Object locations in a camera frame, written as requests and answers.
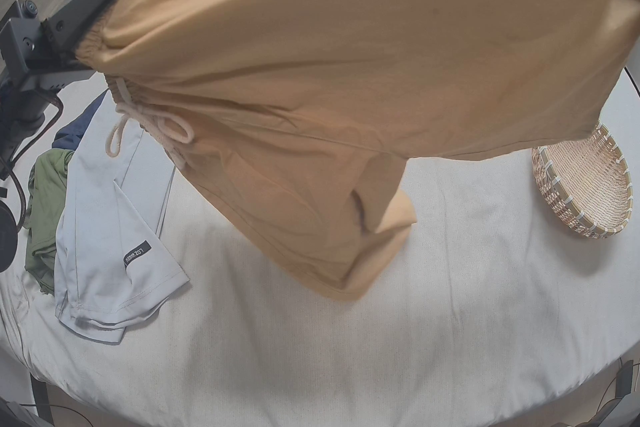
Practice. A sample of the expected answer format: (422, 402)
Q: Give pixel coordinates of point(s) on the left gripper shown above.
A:
(50, 74)

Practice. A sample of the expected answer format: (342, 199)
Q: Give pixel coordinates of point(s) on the tan shorts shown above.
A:
(350, 64)

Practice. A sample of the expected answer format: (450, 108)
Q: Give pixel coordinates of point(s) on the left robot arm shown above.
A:
(15, 114)

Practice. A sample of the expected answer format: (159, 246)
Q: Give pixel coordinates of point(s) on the dark blue garment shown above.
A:
(75, 135)

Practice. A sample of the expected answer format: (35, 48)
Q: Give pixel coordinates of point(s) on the green garment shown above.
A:
(45, 195)

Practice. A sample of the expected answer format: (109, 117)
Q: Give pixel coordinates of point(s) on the round woven basket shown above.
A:
(585, 185)

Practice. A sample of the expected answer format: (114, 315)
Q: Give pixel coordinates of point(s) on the light grey garment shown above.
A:
(105, 225)

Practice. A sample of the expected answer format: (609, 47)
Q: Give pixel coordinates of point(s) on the bed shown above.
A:
(450, 290)

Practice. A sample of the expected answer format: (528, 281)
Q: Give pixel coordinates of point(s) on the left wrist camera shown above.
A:
(20, 29)

